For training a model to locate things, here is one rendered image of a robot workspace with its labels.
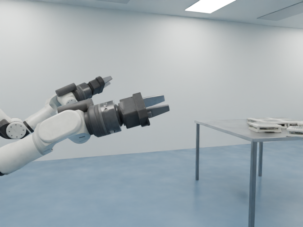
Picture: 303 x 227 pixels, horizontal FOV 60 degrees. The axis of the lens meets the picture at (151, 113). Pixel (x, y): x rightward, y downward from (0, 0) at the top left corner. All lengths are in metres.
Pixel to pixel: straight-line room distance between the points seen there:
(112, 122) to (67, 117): 0.11
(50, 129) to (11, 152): 0.12
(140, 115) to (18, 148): 0.32
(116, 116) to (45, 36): 4.70
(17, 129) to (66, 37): 4.16
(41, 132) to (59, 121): 0.05
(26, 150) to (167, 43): 5.19
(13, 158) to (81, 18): 4.79
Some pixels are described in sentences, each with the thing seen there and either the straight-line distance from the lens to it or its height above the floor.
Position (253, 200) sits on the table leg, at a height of 0.29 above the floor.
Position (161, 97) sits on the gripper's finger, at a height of 1.28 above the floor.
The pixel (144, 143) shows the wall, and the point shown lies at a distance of 5.61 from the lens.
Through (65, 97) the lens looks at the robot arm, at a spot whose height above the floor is 1.27.
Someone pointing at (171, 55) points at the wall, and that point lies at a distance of 5.76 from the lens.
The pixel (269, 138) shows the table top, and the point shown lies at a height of 0.88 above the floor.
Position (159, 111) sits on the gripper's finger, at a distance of 0.70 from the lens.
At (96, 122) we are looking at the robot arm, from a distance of 0.69.
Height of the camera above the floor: 1.30
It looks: 5 degrees down
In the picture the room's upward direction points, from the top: straight up
